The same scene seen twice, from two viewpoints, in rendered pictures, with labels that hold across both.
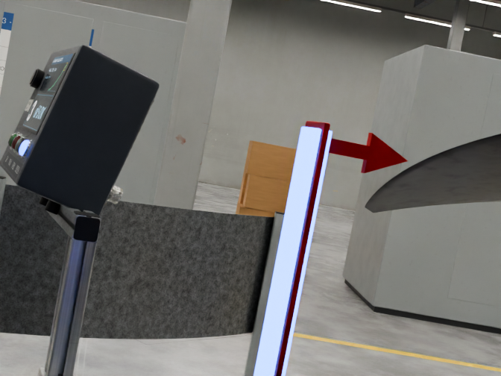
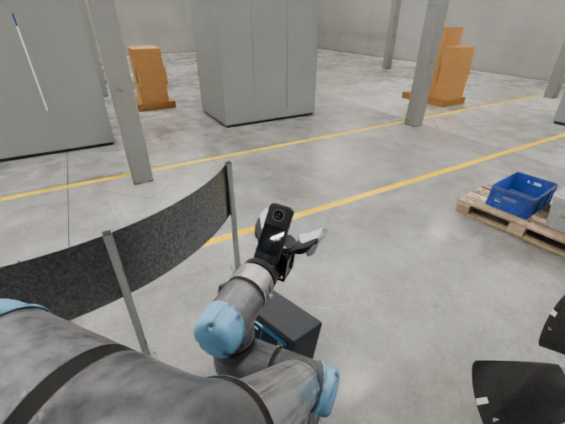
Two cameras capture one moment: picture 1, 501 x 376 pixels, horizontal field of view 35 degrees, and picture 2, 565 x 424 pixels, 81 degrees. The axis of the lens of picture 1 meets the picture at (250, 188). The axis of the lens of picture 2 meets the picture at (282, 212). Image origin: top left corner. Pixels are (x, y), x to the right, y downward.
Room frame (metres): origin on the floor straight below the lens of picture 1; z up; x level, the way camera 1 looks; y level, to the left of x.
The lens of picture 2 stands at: (0.55, 0.45, 1.86)
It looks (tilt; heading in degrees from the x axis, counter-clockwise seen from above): 31 degrees down; 335
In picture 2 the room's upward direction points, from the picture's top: straight up
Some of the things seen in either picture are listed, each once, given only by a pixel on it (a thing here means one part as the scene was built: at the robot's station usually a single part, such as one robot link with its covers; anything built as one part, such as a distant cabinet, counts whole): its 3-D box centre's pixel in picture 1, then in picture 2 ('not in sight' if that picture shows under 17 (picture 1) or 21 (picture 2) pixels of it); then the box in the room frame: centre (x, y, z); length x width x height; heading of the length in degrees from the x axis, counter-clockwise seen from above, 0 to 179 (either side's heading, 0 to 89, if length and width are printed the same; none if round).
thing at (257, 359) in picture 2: not in sight; (243, 358); (0.92, 0.36, 1.34); 0.11 x 0.08 x 0.11; 42
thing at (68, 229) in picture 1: (70, 213); not in sight; (1.03, 0.22, 1.04); 0.24 x 0.03 x 0.03; 23
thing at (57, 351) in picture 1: (72, 294); (313, 418); (0.94, 0.19, 0.96); 0.03 x 0.03 x 0.20; 23
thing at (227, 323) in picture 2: not in sight; (229, 317); (0.93, 0.37, 1.43); 0.11 x 0.08 x 0.09; 132
